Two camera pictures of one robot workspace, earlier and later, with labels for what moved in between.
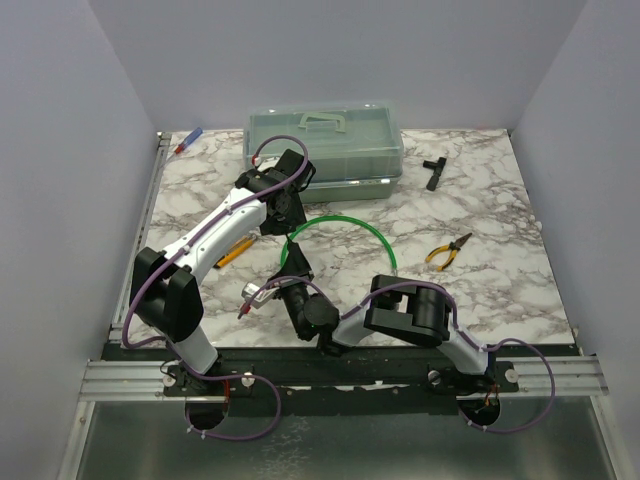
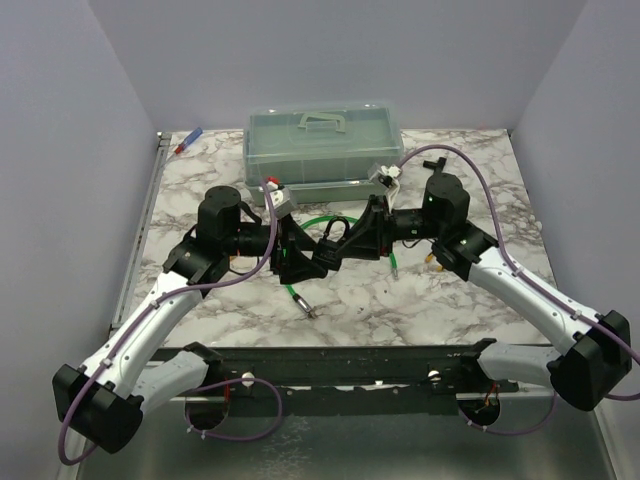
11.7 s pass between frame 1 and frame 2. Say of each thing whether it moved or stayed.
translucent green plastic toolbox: stayed
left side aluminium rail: stayed
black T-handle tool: stayed
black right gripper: moved
